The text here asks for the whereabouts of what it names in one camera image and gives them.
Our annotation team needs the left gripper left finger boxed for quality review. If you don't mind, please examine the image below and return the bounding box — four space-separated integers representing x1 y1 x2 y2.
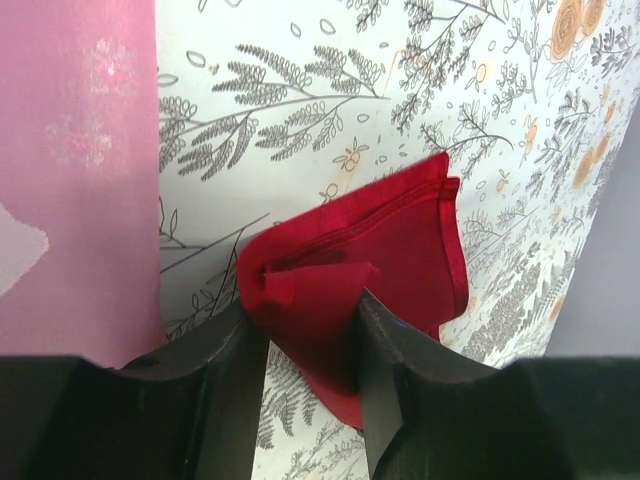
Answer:
1 302 268 479

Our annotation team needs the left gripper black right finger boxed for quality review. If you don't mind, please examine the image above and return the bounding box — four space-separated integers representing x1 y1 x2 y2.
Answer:
357 293 639 480

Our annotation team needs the red cloth napkin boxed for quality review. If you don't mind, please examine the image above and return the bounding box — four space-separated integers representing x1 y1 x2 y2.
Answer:
237 153 469 428

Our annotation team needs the pink cloth placemat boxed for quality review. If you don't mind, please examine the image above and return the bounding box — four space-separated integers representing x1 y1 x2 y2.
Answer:
1 1 165 367

